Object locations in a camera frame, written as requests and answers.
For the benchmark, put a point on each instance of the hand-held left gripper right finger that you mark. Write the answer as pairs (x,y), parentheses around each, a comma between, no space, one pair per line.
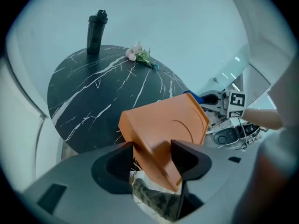
(222,183)

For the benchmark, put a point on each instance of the blue cloth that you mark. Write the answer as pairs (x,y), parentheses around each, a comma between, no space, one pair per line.
(197,98)

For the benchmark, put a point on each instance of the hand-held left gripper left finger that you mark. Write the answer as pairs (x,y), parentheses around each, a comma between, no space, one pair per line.
(81,190)

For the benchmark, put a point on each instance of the person's right forearm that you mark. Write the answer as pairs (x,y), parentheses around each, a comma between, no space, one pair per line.
(261,118)

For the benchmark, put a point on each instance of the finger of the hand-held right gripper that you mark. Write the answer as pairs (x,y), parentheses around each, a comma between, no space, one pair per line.
(215,93)
(212,108)

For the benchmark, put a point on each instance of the black shaker bottle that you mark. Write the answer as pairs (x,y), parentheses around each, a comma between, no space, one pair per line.
(95,34)

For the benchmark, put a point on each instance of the person's camouflage trousers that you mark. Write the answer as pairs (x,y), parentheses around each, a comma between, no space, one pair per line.
(151,197)

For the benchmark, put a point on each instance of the white flower bouquet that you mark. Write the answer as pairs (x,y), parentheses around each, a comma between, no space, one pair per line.
(137,53)

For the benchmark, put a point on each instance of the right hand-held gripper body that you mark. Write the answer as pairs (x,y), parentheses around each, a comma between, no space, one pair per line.
(236,101)

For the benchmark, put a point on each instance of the orange plastic box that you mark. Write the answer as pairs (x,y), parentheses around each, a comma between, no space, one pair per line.
(158,125)

